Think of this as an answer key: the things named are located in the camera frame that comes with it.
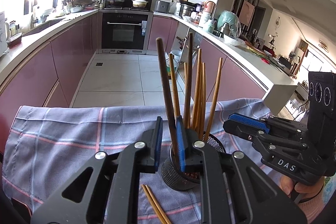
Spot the bamboo chopstick eight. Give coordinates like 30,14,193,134
145,185,172,224

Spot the bamboo chopstick two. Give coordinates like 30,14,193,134
183,32,194,128

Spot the black built-in oven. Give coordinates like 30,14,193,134
101,10,153,53

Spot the white microwave oven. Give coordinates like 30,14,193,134
0,11,10,56

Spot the white ceramic pot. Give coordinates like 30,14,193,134
132,0,148,8

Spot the bamboo chopstick six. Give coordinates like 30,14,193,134
204,57,223,143

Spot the pink kettle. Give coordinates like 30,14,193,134
203,1,216,16

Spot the white bowl on counter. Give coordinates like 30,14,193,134
224,35,246,47

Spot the black mesh utensil cup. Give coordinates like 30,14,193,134
162,129,232,196

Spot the black cooking pot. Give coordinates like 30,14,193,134
106,0,125,7

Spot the green table fan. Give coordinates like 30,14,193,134
217,10,242,39

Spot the bamboo chopstick seven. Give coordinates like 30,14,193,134
141,185,166,224

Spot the person's right hand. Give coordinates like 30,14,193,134
280,175,325,200

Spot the bamboo chopstick one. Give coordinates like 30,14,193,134
156,38,179,164

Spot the bamboo chopstick three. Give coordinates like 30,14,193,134
169,53,181,118

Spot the plaid purple table cloth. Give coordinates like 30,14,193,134
2,98,281,223

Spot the bamboo chopstick nine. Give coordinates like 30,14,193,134
183,63,187,91

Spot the steel pot on counter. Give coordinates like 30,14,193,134
179,4,195,17

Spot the bamboo chopstick four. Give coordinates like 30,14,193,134
191,48,202,130

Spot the red dish on counter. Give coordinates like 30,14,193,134
7,33,22,48

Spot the bamboo chopstick five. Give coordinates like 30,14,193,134
198,63,206,140

